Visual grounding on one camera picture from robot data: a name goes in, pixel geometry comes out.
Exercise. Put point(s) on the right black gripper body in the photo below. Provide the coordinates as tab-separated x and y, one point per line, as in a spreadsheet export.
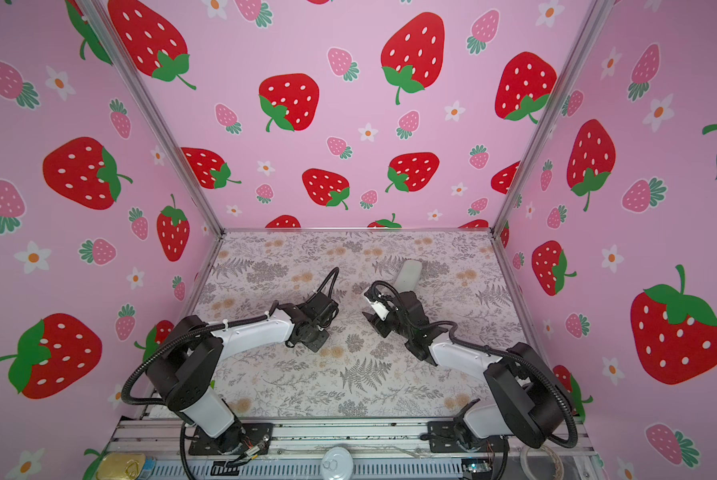
392	324

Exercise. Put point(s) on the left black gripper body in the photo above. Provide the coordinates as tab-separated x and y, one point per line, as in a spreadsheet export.
318	338

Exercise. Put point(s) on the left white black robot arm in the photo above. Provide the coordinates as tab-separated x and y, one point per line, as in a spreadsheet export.
181	370

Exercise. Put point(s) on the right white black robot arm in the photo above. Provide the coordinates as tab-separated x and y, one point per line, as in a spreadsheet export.
530	403

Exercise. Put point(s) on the pale green oblong case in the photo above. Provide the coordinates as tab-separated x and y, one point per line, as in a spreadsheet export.
409	276

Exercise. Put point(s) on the white tape roll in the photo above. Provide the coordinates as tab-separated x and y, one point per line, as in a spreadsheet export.
542	463

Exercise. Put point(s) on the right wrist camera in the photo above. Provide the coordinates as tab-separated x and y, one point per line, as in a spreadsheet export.
378	302

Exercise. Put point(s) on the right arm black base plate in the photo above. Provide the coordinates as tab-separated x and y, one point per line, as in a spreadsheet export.
450	436

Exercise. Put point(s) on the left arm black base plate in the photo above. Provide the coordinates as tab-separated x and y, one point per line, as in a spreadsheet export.
234	442

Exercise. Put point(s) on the aluminium extrusion rail frame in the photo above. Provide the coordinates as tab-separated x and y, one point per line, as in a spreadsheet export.
382	448

